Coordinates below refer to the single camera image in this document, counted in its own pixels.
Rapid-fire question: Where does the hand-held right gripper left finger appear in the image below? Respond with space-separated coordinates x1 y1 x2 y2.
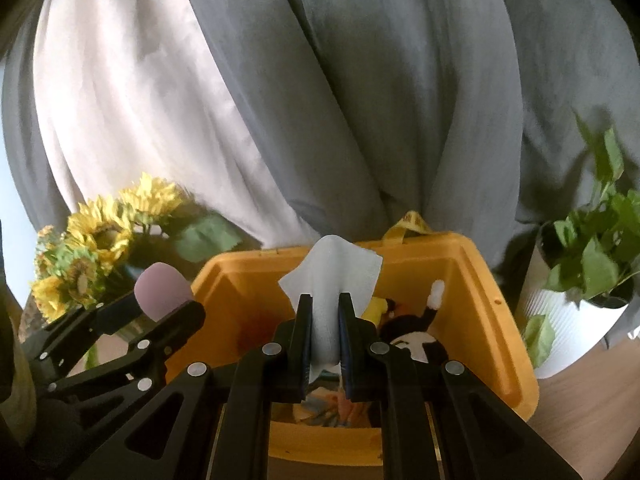
70 294 315 480

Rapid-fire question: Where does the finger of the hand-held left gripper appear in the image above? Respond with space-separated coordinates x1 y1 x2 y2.
20 290 148 363
42 300 207 401

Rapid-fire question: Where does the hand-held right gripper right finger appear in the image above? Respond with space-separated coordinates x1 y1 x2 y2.
339 292 583 480

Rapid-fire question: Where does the pink makeup sponge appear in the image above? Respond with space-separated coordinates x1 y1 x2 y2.
134 262 193 322

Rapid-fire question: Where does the blue printed tissue pack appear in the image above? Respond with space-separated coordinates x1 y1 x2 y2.
294 370 373 428

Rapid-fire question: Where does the black and white mouse plush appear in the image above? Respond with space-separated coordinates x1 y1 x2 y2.
362 280 451 366

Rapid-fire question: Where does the white paper napkin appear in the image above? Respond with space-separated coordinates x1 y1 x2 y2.
278 235 384 385

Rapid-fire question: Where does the orange plastic storage box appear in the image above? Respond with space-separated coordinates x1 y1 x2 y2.
165 210 540 463

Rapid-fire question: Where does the artificial sunflower bouquet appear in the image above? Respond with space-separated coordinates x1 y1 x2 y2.
30 172 246 326

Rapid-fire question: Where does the beige curtain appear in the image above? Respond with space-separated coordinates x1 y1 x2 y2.
32 0 321 251

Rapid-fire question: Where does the green leafy plant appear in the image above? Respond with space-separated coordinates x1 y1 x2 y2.
522 110 640 368

